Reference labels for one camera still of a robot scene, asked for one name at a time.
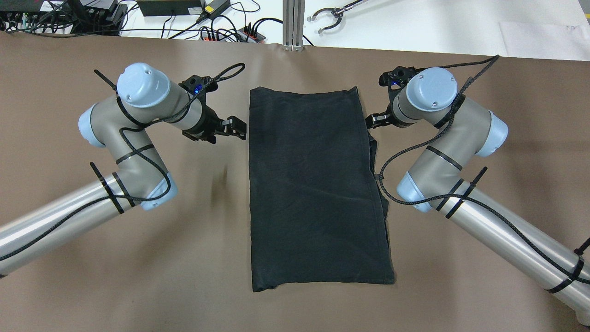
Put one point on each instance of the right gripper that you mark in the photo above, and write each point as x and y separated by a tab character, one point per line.
390	117

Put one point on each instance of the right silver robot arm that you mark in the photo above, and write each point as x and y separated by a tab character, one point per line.
427	176

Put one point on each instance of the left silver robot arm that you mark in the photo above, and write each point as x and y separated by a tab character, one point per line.
143	96

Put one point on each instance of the black t-shirt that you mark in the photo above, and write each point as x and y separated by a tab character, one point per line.
317	214

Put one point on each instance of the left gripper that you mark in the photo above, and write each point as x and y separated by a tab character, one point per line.
206	123

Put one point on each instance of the black power strip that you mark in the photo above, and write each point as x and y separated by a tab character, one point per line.
249	35

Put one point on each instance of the aluminium frame post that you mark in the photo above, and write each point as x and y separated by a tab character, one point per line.
293	21

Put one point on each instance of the silver reacher grabber tool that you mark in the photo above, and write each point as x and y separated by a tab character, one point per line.
336	12

